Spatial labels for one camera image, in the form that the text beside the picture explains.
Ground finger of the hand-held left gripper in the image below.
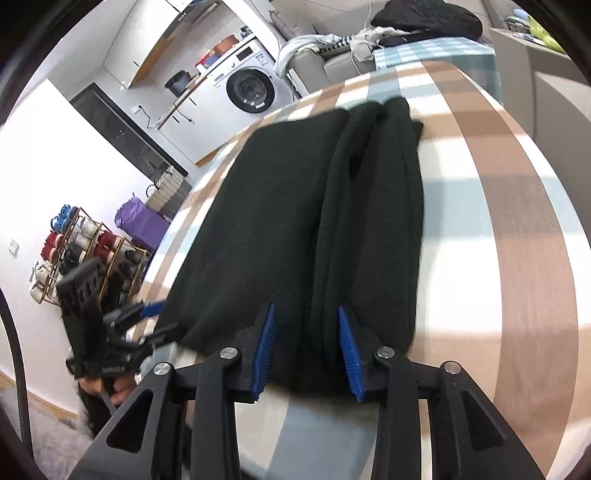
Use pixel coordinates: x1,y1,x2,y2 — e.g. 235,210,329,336
105,300,167,326
124,323,178,347

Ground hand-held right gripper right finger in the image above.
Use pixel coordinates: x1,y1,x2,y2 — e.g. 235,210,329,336
338,305,548,480

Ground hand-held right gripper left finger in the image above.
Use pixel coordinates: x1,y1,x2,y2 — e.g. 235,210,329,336
69,302,278,480

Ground black knit shirt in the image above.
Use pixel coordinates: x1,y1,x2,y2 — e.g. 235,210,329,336
157,97,426,393

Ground person's left hand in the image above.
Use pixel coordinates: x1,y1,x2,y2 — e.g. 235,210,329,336
81,369,139,407

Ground metal shoe rack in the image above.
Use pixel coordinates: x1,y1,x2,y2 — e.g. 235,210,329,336
30,205,151,308

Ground purple bag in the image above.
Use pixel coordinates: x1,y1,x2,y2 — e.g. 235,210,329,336
115,194,171,252

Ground woven laundry basket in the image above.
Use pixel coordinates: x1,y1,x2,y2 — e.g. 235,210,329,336
145,166,192,215

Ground grey fluffy rug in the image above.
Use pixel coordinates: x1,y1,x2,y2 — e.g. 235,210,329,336
0,392,93,480

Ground dark door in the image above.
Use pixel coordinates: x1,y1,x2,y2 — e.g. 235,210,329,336
69,83,188,178

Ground checkered tablecloth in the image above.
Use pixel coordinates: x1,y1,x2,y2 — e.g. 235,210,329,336
139,60,580,480

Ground white base cabinets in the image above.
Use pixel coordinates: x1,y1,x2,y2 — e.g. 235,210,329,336
157,74,241,164

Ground black cooking pot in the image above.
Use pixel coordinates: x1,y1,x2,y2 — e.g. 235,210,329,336
165,70,191,99

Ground white washing machine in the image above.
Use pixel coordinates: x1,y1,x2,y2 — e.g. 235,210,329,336
187,36,298,139

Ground grey sofa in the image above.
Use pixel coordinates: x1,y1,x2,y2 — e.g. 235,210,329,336
270,0,384,100

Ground steel range hood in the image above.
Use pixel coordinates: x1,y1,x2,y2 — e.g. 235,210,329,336
161,0,218,42

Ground white blanket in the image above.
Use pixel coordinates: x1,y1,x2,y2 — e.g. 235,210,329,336
276,34,340,75

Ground grey white garment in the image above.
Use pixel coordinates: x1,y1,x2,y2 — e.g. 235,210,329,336
348,27,407,61

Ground blue checkered cloth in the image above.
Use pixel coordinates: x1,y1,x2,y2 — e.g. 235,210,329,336
373,37,504,104

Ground grey ottoman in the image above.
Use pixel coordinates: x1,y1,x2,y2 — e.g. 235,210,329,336
489,28,573,139

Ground black quilted jacket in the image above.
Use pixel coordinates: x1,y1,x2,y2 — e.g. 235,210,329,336
370,0,483,40

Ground black cable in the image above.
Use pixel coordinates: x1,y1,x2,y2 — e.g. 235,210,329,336
0,295,33,453

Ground white wall cabinets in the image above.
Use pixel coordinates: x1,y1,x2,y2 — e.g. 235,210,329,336
102,0,185,88

